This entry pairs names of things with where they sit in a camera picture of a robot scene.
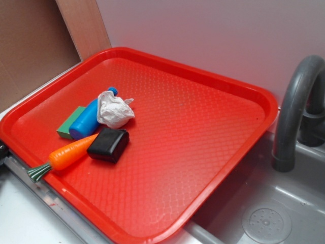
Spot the blue plastic bottle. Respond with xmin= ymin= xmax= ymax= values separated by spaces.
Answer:
xmin=69 ymin=86 xmax=119 ymax=140

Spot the red plastic tray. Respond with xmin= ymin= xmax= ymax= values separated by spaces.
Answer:
xmin=1 ymin=48 xmax=278 ymax=243

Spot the crumpled white paper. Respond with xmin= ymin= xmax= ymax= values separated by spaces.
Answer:
xmin=96 ymin=90 xmax=135 ymax=129

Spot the black rectangular block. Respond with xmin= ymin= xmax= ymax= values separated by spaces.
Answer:
xmin=87 ymin=128 xmax=129 ymax=164

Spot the green rectangular block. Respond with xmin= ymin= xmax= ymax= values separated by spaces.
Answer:
xmin=56 ymin=106 xmax=86 ymax=140

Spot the orange toy carrot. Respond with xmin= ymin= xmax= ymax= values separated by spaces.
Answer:
xmin=27 ymin=133 xmax=99 ymax=182

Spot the grey toy sink basin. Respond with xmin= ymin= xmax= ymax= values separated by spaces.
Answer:
xmin=185 ymin=133 xmax=324 ymax=243

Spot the grey toy faucet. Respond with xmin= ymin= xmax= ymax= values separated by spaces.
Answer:
xmin=272 ymin=55 xmax=324 ymax=172

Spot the metal rail edge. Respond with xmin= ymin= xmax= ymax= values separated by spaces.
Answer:
xmin=1 ymin=144 xmax=110 ymax=243

